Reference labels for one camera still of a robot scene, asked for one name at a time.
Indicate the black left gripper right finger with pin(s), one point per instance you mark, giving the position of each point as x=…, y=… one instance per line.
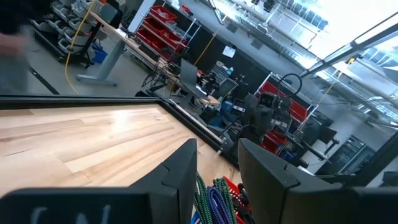
x=267, y=180

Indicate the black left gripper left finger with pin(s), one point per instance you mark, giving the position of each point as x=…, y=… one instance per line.
x=174, y=186

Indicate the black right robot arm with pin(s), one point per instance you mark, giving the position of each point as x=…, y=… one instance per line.
x=261, y=118

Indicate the red plastic basket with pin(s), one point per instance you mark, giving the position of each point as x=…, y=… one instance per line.
x=231, y=186

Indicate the blue plastic basket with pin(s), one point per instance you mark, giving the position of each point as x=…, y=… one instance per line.
x=194, y=219

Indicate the red bin storage shelf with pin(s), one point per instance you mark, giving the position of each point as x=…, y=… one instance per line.
x=298, y=110
x=161, y=37

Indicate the grey metal desk leg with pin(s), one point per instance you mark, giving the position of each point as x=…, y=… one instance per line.
x=109, y=59

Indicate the blue plastic bin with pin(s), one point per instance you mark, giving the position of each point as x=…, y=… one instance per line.
x=100, y=56

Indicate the grey bin storage shelf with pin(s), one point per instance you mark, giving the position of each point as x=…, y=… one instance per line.
x=71, y=25

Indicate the person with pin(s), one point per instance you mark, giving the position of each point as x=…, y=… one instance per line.
x=12, y=74

